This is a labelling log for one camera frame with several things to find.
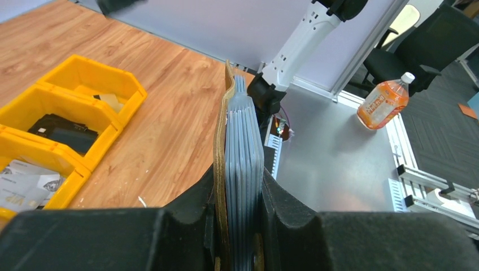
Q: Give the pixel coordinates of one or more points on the yellow bin with gold cards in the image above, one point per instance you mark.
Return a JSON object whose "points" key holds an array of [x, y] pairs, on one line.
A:
{"points": [[84, 78]]}

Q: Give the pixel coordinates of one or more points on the silver cards stack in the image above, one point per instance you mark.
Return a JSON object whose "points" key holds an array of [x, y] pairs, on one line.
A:
{"points": [[26, 186]]}

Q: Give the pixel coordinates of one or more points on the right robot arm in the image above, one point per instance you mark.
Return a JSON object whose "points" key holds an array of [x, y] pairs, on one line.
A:
{"points": [[269, 85]]}

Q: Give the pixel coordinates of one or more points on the brown leather card holder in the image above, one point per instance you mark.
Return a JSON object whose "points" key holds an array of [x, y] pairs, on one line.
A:
{"points": [[238, 168]]}

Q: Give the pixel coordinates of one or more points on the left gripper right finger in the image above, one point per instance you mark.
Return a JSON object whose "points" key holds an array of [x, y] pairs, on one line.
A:
{"points": [[295, 237]]}

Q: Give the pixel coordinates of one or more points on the black cards stack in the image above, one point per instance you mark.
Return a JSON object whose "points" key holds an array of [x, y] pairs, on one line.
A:
{"points": [[56, 128]]}

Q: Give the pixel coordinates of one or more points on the yellow bin with black cards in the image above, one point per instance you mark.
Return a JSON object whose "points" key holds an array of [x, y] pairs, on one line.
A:
{"points": [[22, 112]]}

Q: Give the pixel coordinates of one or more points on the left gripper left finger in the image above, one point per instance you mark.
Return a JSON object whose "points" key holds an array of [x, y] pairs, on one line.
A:
{"points": [[178, 236]]}

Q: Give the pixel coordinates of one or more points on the yellow bin with silver cards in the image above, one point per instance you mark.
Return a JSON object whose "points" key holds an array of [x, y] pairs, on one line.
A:
{"points": [[52, 157]]}

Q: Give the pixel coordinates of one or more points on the orange drink bottle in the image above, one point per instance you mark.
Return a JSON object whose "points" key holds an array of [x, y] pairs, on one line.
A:
{"points": [[384, 102]]}

